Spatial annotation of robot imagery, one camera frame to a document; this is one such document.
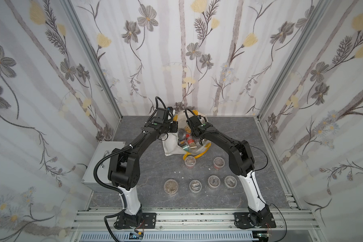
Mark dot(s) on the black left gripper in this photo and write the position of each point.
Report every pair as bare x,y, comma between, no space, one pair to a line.
172,126

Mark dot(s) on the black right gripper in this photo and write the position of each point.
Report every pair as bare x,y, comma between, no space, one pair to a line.
192,128

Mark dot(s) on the white canvas tote bag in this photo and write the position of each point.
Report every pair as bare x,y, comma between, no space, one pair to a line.
183,142

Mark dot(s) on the red label seed jar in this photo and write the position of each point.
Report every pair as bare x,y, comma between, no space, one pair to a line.
218,163

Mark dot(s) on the clear jar dark seeds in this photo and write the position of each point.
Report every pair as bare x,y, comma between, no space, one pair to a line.
214,181

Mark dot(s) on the small clear seed jar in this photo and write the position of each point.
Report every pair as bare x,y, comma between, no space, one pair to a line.
195,186

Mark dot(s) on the large clear seed jar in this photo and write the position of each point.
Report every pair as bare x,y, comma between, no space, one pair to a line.
171,186

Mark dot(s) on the clear jar grey seeds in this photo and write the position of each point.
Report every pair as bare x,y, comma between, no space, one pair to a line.
230,182

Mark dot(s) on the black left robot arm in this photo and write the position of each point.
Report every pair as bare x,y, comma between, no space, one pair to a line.
124,168

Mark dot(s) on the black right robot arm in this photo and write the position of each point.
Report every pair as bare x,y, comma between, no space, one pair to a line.
242,163

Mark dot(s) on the red jar in bag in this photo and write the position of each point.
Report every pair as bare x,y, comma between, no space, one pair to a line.
191,142

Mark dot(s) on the green label jar in bag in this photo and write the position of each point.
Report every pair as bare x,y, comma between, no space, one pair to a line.
185,147

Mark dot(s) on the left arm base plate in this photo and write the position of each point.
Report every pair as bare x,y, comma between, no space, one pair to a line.
140,220

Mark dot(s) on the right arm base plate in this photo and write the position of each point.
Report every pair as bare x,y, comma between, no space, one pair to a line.
245,220

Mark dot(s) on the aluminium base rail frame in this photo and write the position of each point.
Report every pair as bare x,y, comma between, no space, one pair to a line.
219,225

